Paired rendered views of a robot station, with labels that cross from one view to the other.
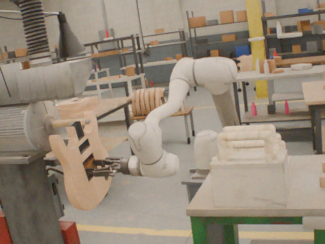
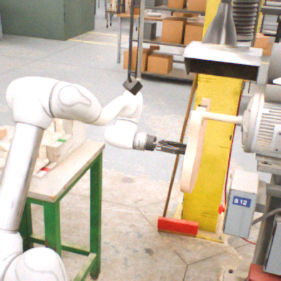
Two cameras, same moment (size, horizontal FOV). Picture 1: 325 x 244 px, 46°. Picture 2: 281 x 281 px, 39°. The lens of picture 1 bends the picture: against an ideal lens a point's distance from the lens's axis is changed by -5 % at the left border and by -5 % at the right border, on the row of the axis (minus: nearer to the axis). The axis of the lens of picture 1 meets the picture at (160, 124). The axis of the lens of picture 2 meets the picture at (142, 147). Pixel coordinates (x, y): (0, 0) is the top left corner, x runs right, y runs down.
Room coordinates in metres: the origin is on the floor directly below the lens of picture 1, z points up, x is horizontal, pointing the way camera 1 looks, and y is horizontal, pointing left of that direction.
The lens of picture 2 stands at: (3.34, -0.08, 1.84)
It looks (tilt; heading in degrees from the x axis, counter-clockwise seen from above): 25 degrees down; 173
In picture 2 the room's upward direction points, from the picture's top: 4 degrees clockwise
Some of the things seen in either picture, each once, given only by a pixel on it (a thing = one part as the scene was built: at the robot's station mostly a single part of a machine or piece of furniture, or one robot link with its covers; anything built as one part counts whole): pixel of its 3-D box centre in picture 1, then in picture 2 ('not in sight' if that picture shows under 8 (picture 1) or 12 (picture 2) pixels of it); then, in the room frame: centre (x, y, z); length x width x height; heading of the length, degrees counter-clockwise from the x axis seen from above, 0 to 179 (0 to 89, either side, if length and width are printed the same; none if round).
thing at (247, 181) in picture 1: (251, 178); (56, 126); (1.36, -0.30, 1.02); 0.27 x 0.15 x 0.17; 67
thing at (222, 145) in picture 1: (223, 149); not in sight; (1.35, -0.21, 1.15); 0.03 x 0.03 x 0.09
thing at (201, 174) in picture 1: (206, 169); not in sight; (2.34, -0.24, 0.73); 0.22 x 0.18 x 0.06; 60
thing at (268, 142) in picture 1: (269, 148); not in sight; (1.29, -0.36, 1.15); 0.03 x 0.03 x 0.09
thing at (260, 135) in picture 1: (244, 135); not in sight; (1.32, -0.28, 1.20); 0.20 x 0.03 x 0.03; 66
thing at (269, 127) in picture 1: (248, 129); not in sight; (1.40, -0.32, 1.20); 0.20 x 0.03 x 0.03; 66
